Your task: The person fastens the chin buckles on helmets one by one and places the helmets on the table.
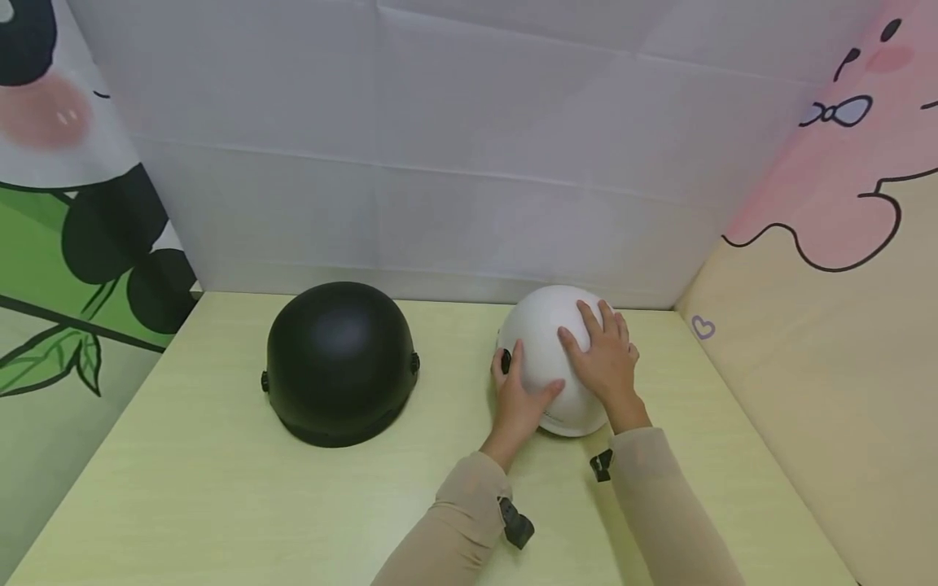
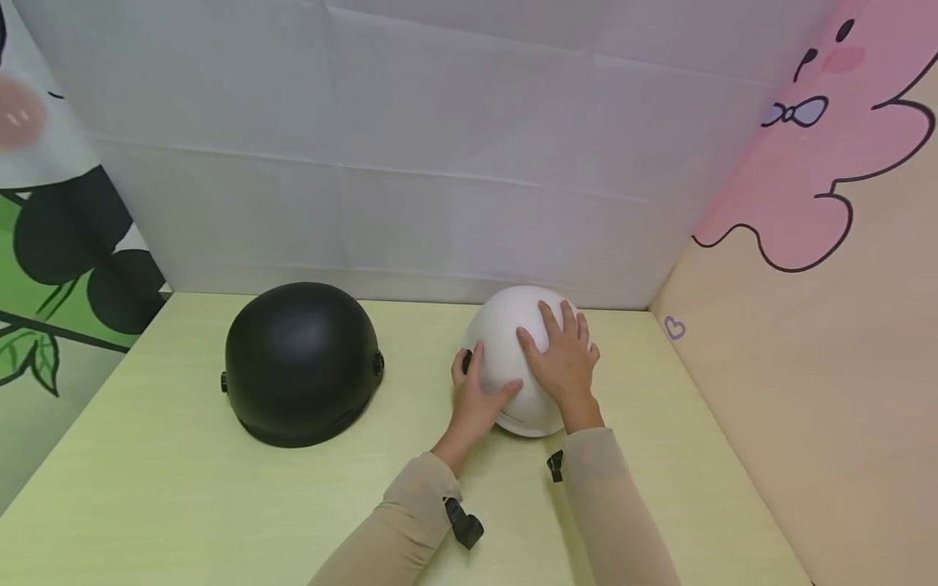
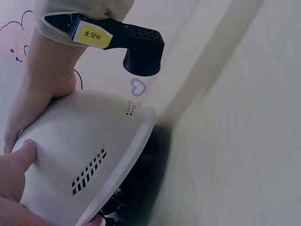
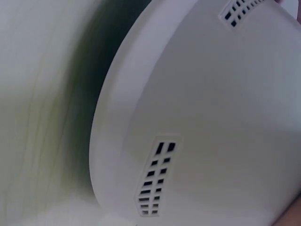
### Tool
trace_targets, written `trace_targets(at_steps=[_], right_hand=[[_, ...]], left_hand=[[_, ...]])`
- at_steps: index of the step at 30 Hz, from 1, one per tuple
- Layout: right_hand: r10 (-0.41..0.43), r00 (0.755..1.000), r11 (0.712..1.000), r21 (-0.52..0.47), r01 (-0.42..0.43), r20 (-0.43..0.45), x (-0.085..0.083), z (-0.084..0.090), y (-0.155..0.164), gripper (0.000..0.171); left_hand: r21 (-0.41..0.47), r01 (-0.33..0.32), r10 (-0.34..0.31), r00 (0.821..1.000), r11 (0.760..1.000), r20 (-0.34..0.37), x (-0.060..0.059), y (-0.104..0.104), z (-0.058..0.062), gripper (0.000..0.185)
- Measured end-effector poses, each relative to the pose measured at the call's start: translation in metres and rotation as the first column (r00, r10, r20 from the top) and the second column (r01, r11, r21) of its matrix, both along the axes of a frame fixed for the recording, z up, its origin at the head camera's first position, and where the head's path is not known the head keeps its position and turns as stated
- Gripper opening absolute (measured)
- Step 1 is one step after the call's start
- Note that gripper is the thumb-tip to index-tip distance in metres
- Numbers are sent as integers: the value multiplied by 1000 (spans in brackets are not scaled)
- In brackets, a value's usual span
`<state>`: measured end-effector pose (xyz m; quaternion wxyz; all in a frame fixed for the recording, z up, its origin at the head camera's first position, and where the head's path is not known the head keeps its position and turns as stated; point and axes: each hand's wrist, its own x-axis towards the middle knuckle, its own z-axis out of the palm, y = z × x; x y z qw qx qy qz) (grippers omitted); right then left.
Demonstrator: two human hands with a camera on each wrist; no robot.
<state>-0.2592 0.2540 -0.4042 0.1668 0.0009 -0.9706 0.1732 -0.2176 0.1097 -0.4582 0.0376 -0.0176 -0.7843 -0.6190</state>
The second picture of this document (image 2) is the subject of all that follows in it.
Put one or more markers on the person's right hand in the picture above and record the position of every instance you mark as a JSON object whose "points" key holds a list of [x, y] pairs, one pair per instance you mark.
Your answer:
{"points": [[564, 370]]}

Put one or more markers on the person's left hand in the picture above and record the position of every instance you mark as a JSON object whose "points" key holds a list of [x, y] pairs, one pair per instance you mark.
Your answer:
{"points": [[473, 411]]}

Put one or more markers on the person's right middle finger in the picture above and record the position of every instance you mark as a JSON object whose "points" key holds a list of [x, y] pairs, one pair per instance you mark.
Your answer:
{"points": [[569, 319]]}

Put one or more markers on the person's right little finger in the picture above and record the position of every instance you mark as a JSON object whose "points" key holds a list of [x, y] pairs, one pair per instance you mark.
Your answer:
{"points": [[594, 353]]}

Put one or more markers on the person's left thumb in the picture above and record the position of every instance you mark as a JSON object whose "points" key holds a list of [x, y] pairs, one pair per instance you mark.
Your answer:
{"points": [[507, 391]]}

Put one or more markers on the person's right index finger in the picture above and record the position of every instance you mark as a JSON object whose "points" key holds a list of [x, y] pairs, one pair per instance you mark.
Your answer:
{"points": [[549, 321]]}

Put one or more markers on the person's right ring finger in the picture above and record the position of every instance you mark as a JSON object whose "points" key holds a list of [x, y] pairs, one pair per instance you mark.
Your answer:
{"points": [[584, 329]]}

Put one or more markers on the person's left middle finger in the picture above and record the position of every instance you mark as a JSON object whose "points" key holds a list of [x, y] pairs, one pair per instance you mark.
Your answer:
{"points": [[459, 368]]}

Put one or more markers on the person's left index finger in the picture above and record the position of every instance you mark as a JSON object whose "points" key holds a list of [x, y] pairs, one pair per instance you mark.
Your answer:
{"points": [[478, 362]]}

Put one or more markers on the person's right thumb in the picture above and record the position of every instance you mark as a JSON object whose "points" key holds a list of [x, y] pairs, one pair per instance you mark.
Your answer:
{"points": [[529, 346]]}

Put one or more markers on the white helmet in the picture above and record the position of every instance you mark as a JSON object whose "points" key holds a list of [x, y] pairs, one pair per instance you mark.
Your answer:
{"points": [[506, 330]]}

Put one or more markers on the person's left forearm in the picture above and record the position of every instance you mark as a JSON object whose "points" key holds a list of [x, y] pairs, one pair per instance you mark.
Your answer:
{"points": [[396, 529]]}

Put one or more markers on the person's right forearm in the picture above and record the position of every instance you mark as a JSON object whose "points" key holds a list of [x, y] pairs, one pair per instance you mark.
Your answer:
{"points": [[615, 513]]}

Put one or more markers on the black wrist band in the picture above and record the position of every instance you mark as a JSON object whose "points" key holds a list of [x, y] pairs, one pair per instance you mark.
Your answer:
{"points": [[464, 522], [556, 465]]}

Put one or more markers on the black helmet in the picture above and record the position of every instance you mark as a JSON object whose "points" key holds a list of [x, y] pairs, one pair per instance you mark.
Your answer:
{"points": [[300, 366]]}

